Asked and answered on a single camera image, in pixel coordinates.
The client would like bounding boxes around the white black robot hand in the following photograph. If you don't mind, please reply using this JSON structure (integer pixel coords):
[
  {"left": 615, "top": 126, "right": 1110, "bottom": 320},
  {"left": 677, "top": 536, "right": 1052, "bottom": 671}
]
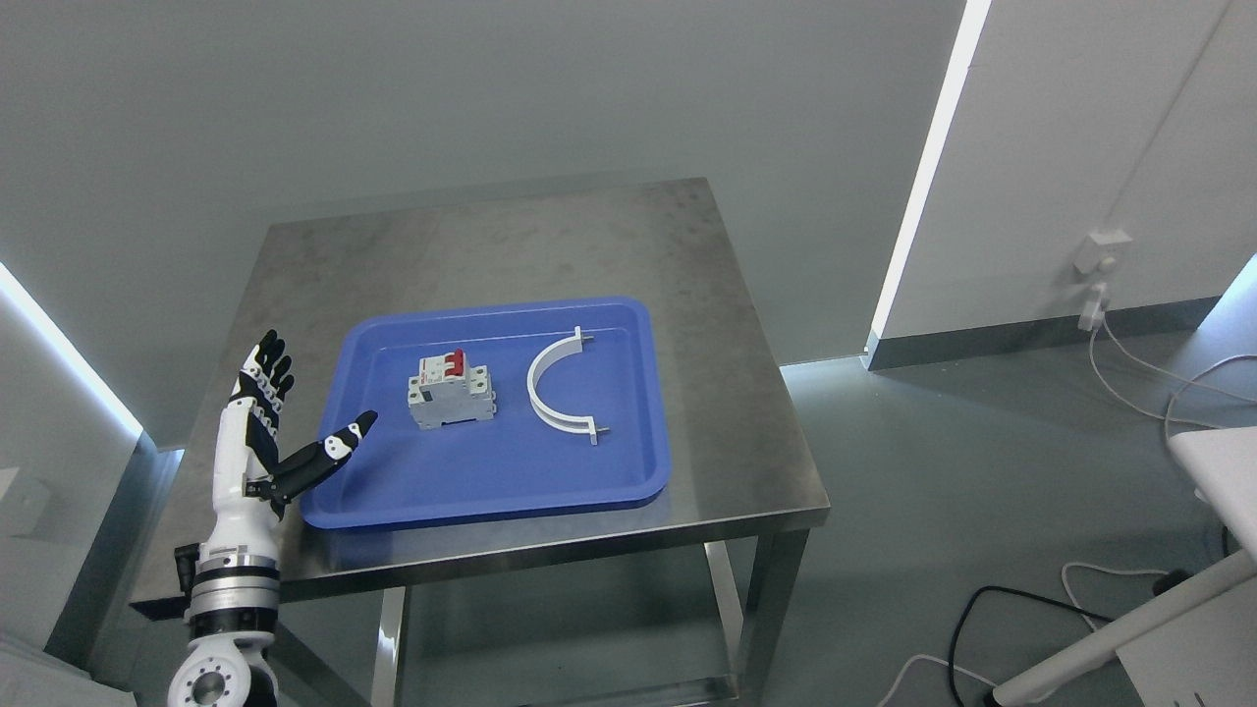
[{"left": 200, "top": 328, "right": 378, "bottom": 565}]

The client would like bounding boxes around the grey red circuit breaker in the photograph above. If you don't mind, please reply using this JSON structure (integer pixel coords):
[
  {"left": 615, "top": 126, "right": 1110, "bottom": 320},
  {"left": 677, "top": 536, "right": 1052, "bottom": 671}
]
[{"left": 406, "top": 348, "right": 497, "bottom": 430}]

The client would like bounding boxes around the blue plastic tray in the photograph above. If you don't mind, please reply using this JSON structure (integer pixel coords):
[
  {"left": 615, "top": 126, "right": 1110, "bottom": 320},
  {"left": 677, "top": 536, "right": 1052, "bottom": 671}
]
[{"left": 300, "top": 297, "right": 672, "bottom": 531}]

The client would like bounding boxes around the stainless steel table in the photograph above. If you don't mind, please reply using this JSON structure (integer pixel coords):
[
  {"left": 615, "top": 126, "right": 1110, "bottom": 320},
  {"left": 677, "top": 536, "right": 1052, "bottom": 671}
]
[{"left": 129, "top": 177, "right": 830, "bottom": 706}]

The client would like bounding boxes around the white plug adapter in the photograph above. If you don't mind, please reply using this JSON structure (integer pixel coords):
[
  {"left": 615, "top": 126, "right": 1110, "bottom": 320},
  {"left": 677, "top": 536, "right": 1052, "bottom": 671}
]
[{"left": 1076, "top": 282, "right": 1110, "bottom": 333}]

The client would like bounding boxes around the white desk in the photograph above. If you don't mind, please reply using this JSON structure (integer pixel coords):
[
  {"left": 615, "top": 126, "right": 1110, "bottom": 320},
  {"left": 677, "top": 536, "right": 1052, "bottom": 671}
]
[{"left": 982, "top": 426, "right": 1256, "bottom": 706}]

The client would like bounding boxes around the white curved bracket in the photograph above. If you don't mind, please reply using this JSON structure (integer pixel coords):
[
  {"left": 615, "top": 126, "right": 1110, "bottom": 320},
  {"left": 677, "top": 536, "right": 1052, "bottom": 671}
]
[{"left": 524, "top": 325, "right": 610, "bottom": 448}]

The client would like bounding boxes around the black cable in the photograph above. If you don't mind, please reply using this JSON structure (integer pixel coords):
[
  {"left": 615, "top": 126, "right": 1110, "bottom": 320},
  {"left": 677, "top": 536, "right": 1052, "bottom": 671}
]
[{"left": 948, "top": 572, "right": 1194, "bottom": 707}]

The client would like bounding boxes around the white wall socket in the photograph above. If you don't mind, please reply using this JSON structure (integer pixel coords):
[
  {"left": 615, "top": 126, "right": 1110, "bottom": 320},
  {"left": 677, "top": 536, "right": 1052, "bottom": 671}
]
[{"left": 1072, "top": 229, "right": 1134, "bottom": 276}]

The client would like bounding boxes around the white cable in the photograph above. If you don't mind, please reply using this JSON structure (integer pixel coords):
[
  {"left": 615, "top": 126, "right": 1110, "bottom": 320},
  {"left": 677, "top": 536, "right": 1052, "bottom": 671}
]
[{"left": 1089, "top": 312, "right": 1257, "bottom": 431}]

